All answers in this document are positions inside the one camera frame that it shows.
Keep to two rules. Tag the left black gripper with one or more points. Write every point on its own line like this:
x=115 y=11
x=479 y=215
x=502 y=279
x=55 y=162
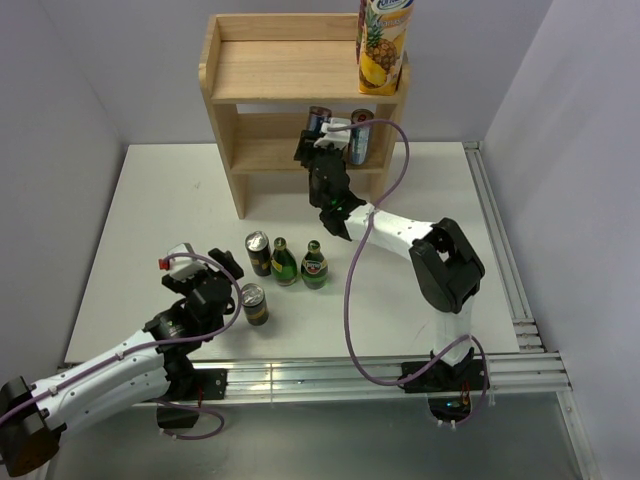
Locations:
x=180 y=286

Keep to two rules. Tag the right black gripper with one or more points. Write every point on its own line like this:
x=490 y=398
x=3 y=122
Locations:
x=305 y=150

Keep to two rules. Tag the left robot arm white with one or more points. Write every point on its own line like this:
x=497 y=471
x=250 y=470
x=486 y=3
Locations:
x=150 y=365

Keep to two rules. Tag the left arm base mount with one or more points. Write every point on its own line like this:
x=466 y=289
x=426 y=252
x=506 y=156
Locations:
x=203 y=385

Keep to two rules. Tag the black can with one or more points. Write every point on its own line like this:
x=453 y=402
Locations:
x=258 y=249
x=254 y=304

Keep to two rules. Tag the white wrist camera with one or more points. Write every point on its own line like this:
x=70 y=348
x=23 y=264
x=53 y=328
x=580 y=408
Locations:
x=181 y=268
x=334 y=133

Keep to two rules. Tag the front aluminium rail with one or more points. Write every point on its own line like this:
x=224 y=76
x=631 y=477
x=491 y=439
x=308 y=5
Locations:
x=338 y=380

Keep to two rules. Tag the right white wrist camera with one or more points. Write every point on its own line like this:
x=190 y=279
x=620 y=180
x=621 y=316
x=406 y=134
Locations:
x=334 y=133

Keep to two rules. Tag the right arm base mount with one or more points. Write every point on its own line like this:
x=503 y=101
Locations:
x=453 y=391

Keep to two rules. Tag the wooden two-tier shelf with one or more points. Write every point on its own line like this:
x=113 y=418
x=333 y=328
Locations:
x=278 y=59

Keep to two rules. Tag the pineapple juice carton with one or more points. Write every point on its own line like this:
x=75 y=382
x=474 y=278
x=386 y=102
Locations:
x=382 y=32

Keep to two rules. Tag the silver red-top can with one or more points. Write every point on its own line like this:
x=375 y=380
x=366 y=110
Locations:
x=317 y=116
x=360 y=137

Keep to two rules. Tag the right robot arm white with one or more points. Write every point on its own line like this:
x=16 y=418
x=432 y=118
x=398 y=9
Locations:
x=446 y=266

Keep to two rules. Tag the right side aluminium rail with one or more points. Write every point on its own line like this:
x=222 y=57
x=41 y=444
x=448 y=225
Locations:
x=525 y=326

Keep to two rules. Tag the green glass bottle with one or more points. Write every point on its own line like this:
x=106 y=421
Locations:
x=314 y=266
x=283 y=263

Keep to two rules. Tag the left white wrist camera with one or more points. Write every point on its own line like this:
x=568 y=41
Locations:
x=181 y=268

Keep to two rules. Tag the aluminium rail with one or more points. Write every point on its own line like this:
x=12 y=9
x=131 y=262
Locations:
x=525 y=326
x=338 y=380

